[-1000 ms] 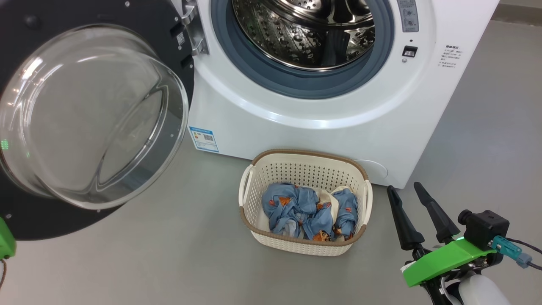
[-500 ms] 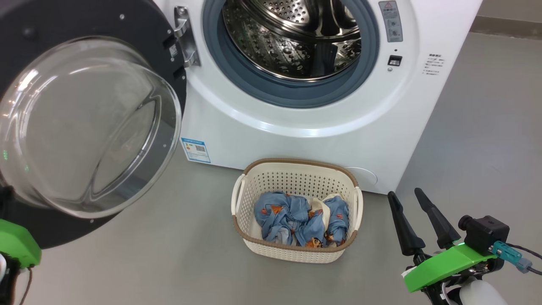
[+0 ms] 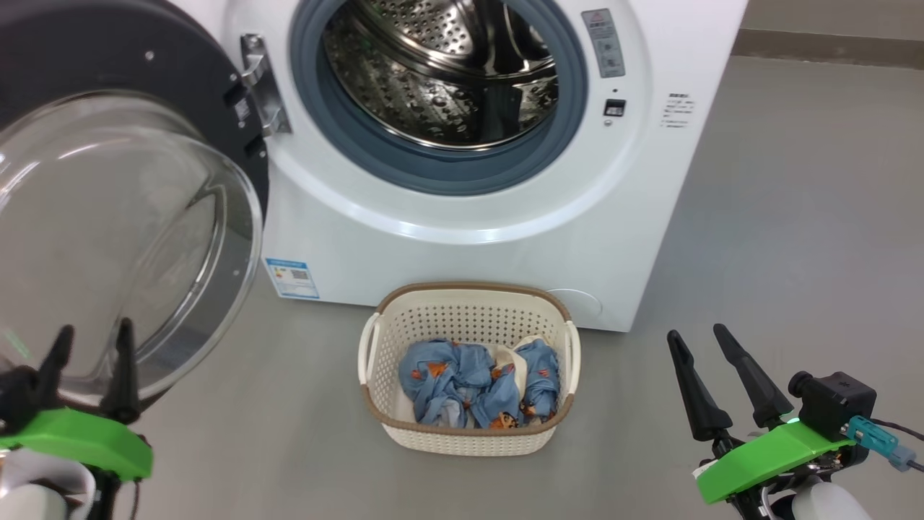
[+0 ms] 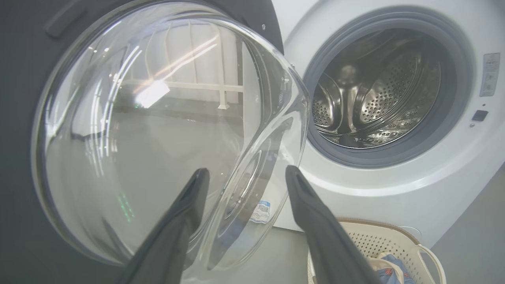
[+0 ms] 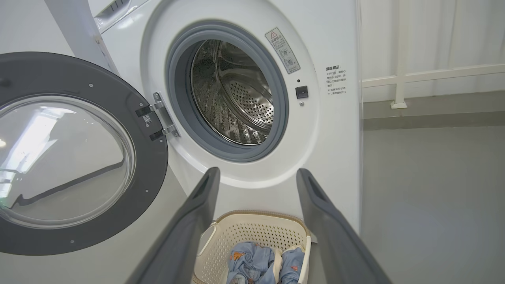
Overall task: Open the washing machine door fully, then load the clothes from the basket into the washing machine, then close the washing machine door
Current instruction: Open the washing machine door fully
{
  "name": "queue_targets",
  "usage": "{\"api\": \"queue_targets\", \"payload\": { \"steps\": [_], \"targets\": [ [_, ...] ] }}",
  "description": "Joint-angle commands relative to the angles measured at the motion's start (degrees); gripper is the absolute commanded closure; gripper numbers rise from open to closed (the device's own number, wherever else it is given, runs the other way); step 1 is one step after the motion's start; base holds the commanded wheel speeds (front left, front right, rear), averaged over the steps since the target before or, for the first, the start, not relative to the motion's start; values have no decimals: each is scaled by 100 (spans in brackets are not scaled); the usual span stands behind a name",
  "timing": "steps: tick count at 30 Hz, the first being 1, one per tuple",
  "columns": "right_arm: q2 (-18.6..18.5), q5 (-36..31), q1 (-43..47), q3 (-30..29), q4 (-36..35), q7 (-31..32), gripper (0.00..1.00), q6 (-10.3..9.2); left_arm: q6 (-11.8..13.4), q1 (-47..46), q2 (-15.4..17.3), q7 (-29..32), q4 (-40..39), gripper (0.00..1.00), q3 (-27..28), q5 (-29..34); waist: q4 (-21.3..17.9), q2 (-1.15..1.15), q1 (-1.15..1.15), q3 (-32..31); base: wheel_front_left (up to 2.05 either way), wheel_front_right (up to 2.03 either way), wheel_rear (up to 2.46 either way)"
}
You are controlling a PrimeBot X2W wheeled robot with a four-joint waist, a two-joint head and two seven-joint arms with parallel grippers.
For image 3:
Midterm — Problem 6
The grey warning sticker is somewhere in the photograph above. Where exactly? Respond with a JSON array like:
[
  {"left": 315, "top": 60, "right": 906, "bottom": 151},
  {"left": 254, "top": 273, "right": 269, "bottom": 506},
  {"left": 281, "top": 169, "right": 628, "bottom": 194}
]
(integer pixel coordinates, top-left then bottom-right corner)
[{"left": 582, "top": 9, "right": 626, "bottom": 79}]

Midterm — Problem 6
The cream perforated laundry basket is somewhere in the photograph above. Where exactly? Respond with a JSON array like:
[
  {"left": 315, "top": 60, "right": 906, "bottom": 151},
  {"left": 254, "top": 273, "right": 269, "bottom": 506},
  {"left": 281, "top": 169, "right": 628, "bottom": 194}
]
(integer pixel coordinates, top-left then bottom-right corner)
[{"left": 358, "top": 282, "right": 582, "bottom": 457}]

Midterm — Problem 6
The blue printed garment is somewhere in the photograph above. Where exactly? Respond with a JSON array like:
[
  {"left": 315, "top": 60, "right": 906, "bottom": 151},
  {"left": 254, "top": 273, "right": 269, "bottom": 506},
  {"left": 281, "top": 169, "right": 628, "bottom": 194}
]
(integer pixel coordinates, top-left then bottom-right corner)
[{"left": 398, "top": 339, "right": 522, "bottom": 430}]

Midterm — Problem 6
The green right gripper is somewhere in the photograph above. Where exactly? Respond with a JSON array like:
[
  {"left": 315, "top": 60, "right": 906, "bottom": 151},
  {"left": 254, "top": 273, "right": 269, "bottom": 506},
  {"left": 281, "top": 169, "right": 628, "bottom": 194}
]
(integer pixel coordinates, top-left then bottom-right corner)
[{"left": 666, "top": 324, "right": 858, "bottom": 506}]

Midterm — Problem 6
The black glass washer door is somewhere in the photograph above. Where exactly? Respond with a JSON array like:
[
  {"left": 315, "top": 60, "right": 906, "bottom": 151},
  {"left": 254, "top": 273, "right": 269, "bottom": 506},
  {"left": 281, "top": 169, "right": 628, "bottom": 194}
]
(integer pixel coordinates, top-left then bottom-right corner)
[{"left": 0, "top": 0, "right": 269, "bottom": 405}]

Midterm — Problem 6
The stainless steel washer drum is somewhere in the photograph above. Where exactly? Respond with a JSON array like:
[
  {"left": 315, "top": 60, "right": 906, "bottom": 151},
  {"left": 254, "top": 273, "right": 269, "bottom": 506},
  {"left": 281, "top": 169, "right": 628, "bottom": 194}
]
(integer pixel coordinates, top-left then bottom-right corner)
[{"left": 323, "top": 0, "right": 560, "bottom": 151}]

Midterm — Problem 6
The teal right cable connector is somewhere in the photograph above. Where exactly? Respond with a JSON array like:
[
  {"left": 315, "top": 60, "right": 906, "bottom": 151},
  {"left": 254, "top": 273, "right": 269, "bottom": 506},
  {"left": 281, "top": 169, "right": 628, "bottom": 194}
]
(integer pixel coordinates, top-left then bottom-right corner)
[{"left": 841, "top": 415, "right": 918, "bottom": 472}]

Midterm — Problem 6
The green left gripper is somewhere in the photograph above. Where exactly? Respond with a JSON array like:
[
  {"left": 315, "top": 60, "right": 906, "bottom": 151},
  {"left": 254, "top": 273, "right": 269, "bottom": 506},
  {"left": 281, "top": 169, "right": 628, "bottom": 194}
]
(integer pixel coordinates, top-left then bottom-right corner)
[{"left": 0, "top": 318, "right": 154, "bottom": 482}]

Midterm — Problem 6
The white front-load washing machine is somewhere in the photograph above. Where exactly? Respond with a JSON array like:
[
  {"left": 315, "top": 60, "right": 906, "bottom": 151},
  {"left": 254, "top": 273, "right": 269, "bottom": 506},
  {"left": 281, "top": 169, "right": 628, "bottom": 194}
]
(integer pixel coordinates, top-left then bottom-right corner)
[{"left": 173, "top": 0, "right": 749, "bottom": 333}]

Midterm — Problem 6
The blue energy label sticker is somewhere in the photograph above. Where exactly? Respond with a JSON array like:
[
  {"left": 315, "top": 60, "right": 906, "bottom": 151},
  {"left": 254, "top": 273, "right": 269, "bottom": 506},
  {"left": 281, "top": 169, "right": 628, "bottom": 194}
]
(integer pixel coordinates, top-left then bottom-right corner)
[{"left": 264, "top": 258, "right": 320, "bottom": 300}]

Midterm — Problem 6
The round white filter cover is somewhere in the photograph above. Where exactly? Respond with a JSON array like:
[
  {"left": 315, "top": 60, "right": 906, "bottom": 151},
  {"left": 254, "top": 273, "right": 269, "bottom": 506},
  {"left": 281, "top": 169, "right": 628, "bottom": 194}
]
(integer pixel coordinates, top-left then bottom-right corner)
[{"left": 545, "top": 289, "right": 602, "bottom": 320}]

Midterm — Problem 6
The metal door hinge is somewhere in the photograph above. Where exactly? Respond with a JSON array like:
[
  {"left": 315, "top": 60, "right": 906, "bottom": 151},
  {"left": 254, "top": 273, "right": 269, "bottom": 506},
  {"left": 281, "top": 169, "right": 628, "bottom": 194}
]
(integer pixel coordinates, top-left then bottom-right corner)
[{"left": 240, "top": 34, "right": 293, "bottom": 138}]

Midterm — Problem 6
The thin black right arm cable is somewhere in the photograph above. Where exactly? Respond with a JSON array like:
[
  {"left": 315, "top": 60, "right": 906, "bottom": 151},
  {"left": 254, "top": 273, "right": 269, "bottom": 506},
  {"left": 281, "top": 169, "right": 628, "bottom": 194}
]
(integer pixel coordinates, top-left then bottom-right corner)
[{"left": 870, "top": 417, "right": 924, "bottom": 474}]

